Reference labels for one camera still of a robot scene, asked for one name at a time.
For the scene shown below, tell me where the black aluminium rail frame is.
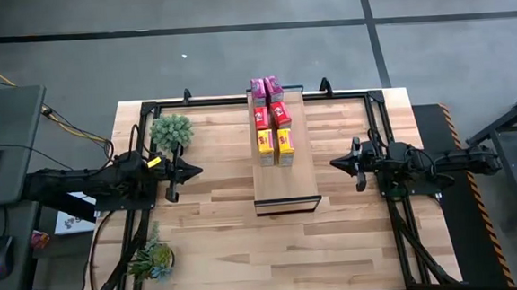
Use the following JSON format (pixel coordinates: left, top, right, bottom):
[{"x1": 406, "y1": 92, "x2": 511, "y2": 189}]
[{"x1": 69, "y1": 69, "x2": 462, "y2": 290}]

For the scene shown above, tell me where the round green plant, white pot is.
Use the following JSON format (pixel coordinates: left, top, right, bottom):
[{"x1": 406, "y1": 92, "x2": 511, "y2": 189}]
[{"x1": 148, "y1": 112, "x2": 197, "y2": 154}]

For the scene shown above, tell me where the Corn Pops cereal box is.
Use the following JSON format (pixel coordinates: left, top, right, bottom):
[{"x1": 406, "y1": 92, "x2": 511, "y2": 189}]
[
  {"x1": 276, "y1": 127, "x2": 298, "y2": 169},
  {"x1": 256, "y1": 127, "x2": 277, "y2": 168}
]

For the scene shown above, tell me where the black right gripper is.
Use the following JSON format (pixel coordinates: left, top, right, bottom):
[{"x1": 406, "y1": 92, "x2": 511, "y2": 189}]
[{"x1": 329, "y1": 135, "x2": 397, "y2": 195}]

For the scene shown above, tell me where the Raisin Bran cereal box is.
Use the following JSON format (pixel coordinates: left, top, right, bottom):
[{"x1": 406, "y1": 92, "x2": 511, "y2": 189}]
[
  {"x1": 262, "y1": 75, "x2": 285, "y2": 105},
  {"x1": 249, "y1": 77, "x2": 268, "y2": 109}
]

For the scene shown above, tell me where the black mat with hazard stripes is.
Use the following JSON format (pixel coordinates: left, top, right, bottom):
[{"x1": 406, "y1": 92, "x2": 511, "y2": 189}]
[{"x1": 411, "y1": 99, "x2": 516, "y2": 290}]

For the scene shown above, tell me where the black computer mouse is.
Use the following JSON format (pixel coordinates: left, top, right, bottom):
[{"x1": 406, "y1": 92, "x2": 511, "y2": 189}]
[{"x1": 0, "y1": 233, "x2": 18, "y2": 281}]

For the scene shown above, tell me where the yellow cable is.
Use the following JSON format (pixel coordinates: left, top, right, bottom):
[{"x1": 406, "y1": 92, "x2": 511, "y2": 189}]
[{"x1": 0, "y1": 43, "x2": 112, "y2": 151}]

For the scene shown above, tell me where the grey metal stand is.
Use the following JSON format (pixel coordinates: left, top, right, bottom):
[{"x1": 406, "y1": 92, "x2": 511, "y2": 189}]
[{"x1": 463, "y1": 83, "x2": 517, "y2": 233}]

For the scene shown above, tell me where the pink snack bag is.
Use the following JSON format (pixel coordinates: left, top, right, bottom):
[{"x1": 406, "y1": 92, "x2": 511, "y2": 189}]
[{"x1": 29, "y1": 229, "x2": 52, "y2": 250}]

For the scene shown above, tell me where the wooden shelf with black frame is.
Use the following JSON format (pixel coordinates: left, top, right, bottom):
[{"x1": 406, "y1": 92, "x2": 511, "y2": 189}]
[{"x1": 245, "y1": 83, "x2": 325, "y2": 217}]

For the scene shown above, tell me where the spiky green succulent plant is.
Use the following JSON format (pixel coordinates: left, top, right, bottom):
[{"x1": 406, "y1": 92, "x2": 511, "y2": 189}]
[{"x1": 124, "y1": 218, "x2": 178, "y2": 286}]

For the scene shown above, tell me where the Froot Loops cereal box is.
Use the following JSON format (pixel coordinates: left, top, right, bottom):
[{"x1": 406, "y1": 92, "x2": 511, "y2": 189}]
[
  {"x1": 252, "y1": 106, "x2": 272, "y2": 132},
  {"x1": 269, "y1": 99, "x2": 294, "y2": 131}
]

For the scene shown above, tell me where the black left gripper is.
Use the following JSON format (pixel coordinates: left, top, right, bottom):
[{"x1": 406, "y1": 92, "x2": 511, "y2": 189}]
[{"x1": 150, "y1": 142, "x2": 206, "y2": 205}]

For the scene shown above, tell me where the white printed sheet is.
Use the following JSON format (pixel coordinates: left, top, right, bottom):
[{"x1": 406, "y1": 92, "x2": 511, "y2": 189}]
[{"x1": 51, "y1": 190, "x2": 102, "y2": 237}]

